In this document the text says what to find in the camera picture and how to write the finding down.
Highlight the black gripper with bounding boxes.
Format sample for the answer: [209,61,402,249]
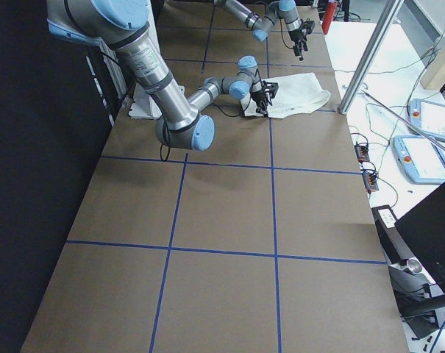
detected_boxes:
[288,20,315,61]
[250,80,279,117]

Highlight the cream long-sleeve cat shirt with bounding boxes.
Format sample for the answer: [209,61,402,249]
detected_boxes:
[240,72,332,119]

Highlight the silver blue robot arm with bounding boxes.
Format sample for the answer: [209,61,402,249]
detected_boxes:
[46,1,278,151]
[213,0,316,61]

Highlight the red cylinder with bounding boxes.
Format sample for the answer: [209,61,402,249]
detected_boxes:
[321,0,338,35]

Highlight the far orange black connector box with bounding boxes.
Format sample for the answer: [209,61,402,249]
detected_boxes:
[354,143,370,163]

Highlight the orange black connector box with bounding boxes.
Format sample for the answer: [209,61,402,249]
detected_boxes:
[354,143,370,163]
[361,170,379,193]

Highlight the near orange black connector box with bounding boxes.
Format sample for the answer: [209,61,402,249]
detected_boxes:
[361,170,379,193]

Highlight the far blue teach pendant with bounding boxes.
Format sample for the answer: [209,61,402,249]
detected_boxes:
[408,99,445,142]

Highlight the blue teach pendant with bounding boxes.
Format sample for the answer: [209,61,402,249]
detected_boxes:
[408,99,445,142]
[392,135,445,185]

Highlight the near blue teach pendant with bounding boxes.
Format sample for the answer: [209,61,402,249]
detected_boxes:
[392,135,445,185]

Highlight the metal reacher grabber tool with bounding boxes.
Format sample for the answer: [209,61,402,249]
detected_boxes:
[360,89,445,151]

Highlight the black box white label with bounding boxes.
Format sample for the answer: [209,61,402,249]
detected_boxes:
[371,205,415,264]

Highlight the black monitor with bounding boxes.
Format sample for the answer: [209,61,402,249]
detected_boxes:
[395,182,445,292]

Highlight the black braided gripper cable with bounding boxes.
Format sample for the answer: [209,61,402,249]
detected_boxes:
[279,20,296,51]

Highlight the aluminium frame post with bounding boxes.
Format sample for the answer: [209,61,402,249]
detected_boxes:
[338,0,404,115]

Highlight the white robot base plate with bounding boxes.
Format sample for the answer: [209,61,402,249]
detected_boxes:
[128,84,170,120]

